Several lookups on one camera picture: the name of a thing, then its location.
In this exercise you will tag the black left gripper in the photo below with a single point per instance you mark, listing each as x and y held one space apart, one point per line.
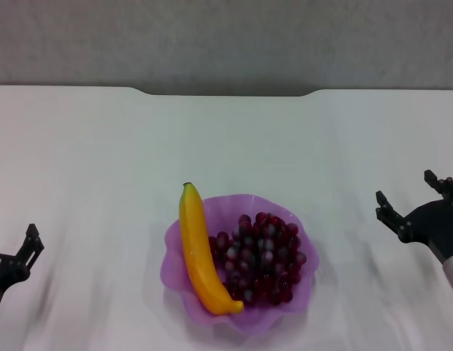
3 278

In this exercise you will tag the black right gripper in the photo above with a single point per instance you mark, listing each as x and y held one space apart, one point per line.
431 226

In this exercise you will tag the dark red grape bunch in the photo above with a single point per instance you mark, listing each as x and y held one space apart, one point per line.
263 256

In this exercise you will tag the yellow banana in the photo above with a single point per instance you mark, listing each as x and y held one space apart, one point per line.
199 256

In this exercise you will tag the purple translucent wavy plate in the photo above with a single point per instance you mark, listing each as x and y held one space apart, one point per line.
285 303

